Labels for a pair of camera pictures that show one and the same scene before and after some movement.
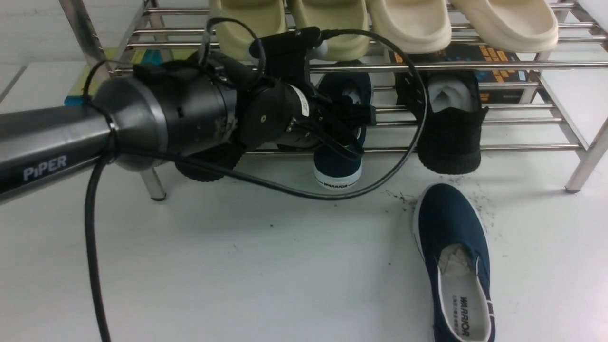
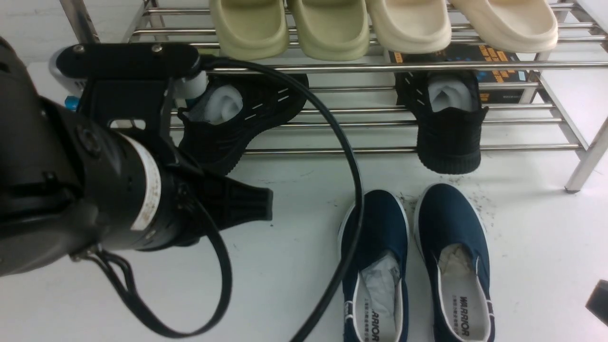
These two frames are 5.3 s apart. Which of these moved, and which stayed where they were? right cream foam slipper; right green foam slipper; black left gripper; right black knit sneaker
Moved: black left gripper
Stayed: right black knit sneaker; right green foam slipper; right cream foam slipper
